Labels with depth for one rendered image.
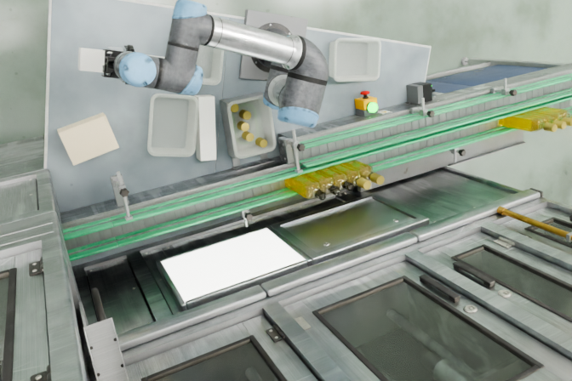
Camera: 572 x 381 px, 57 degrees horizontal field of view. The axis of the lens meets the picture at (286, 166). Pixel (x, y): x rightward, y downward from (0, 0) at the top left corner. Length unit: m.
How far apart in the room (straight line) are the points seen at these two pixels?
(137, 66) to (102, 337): 0.60
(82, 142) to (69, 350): 1.11
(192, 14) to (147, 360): 0.88
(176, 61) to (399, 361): 0.88
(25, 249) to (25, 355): 0.44
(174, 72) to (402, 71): 1.37
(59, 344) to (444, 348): 0.88
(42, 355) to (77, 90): 1.18
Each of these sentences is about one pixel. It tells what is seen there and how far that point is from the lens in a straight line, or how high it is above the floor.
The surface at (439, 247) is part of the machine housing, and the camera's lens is 1.84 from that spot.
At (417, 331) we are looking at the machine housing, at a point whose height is 1.74.
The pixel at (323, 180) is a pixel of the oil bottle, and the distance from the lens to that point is 1.93.
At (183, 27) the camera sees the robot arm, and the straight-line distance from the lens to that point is 1.29.
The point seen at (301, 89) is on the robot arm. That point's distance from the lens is 1.48.
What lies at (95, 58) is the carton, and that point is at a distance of 1.58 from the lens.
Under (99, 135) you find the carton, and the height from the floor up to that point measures 0.82.
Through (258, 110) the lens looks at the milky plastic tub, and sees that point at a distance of 2.10.
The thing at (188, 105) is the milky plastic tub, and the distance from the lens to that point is 2.02.
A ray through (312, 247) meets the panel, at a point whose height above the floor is 1.23.
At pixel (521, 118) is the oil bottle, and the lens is 2.61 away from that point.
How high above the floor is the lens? 2.69
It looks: 61 degrees down
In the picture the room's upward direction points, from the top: 118 degrees clockwise
